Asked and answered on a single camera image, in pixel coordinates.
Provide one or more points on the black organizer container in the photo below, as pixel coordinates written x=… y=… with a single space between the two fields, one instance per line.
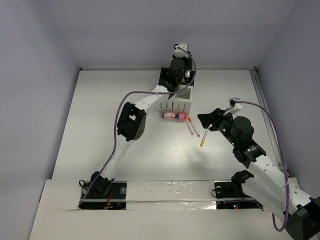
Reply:
x=171 y=78

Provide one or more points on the right aluminium rail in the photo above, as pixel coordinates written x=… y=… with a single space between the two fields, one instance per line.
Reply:
x=269 y=124

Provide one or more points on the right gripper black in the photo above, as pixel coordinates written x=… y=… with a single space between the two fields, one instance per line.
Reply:
x=206 y=119

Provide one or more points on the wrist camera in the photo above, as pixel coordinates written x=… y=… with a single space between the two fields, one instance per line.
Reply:
x=181 y=50
x=235 y=104

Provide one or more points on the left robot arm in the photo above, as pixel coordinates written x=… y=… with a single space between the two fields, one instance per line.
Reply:
x=131 y=116

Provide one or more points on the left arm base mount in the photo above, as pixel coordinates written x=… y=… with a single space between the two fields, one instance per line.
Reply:
x=115 y=200

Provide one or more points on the white organizer container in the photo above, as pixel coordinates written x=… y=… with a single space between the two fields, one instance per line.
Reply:
x=180 y=102

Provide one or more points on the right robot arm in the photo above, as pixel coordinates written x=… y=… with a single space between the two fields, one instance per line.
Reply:
x=261 y=179

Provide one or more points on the yellow white pen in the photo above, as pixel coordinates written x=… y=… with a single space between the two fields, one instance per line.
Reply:
x=205 y=136

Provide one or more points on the foil covered front board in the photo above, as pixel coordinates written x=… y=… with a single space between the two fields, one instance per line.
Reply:
x=170 y=195

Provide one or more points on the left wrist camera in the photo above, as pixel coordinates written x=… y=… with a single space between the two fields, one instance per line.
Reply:
x=181 y=50

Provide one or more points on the orange tipped white pen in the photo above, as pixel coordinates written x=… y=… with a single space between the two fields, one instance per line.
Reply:
x=194 y=127

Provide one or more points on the back wall rail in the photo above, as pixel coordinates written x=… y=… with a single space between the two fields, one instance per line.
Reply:
x=156 y=68

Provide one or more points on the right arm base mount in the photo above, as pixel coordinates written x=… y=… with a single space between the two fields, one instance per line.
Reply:
x=230 y=196

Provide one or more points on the pink capped tube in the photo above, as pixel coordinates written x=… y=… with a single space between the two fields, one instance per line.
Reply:
x=174 y=116

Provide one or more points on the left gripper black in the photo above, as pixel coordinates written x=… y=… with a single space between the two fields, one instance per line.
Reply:
x=187 y=81

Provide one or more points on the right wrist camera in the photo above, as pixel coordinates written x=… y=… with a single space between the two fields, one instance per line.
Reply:
x=235 y=104

